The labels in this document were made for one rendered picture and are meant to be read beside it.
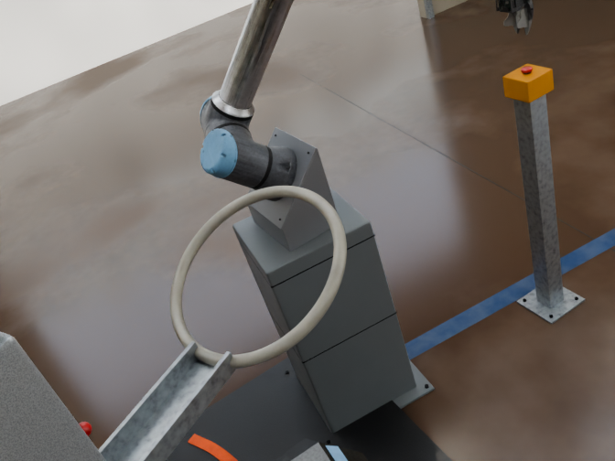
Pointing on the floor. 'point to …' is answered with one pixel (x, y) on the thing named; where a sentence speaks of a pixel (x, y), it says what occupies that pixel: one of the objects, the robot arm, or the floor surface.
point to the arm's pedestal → (336, 319)
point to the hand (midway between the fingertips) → (523, 28)
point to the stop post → (539, 192)
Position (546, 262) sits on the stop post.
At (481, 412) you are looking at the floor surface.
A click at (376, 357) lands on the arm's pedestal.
